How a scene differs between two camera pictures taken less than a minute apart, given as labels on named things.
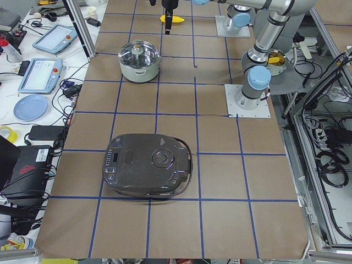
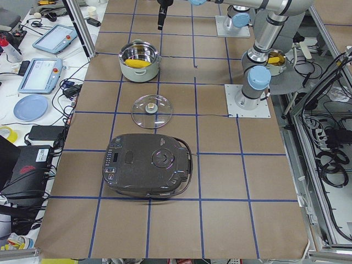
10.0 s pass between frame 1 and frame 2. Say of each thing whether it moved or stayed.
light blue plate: stayed
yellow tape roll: stayed
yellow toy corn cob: moved
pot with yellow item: stayed
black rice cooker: stayed
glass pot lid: moved
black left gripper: moved
